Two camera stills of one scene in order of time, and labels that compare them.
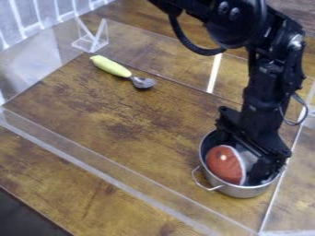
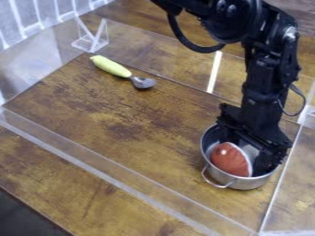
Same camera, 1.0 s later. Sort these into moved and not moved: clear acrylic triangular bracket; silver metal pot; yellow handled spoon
Moved: silver metal pot
Not moved: yellow handled spoon; clear acrylic triangular bracket
